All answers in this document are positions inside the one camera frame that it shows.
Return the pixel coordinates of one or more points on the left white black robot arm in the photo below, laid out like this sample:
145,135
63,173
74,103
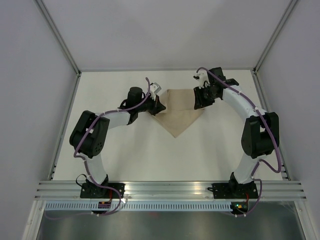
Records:
89,136

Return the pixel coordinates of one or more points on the aluminium side rail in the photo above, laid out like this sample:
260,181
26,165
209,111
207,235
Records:
65,119
264,100

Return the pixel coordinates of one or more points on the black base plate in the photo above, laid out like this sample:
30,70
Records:
91,191
226,191

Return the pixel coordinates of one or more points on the right aluminium frame post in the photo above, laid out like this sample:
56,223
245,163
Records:
275,34

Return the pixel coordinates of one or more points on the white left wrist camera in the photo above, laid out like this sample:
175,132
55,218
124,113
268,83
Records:
155,88

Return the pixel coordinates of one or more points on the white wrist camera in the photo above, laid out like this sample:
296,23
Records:
155,88
203,80

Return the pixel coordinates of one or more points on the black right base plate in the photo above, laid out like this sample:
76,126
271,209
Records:
226,191

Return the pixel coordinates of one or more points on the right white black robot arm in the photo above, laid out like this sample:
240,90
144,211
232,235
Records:
260,135

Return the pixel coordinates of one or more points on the white slotted cable duct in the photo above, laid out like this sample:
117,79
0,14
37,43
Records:
151,206

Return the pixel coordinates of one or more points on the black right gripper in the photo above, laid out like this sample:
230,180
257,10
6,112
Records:
199,102

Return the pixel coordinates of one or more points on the beige cloth napkin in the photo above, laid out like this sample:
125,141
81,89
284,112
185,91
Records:
179,113

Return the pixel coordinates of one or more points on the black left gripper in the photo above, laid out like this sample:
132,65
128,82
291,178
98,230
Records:
157,107

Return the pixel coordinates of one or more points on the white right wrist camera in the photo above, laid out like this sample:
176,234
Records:
203,80

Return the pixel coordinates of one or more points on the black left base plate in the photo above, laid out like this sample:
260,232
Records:
91,191

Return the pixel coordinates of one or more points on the right aluminium side rail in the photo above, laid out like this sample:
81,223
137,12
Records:
264,100

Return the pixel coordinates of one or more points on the left aluminium side rail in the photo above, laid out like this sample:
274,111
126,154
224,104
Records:
65,119

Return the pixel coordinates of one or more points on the aluminium frame post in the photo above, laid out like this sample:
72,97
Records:
275,34
57,35

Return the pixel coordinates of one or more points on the left aluminium frame post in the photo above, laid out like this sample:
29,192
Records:
57,35

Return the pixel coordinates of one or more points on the aluminium front mounting rail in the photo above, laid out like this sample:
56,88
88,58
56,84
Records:
272,191

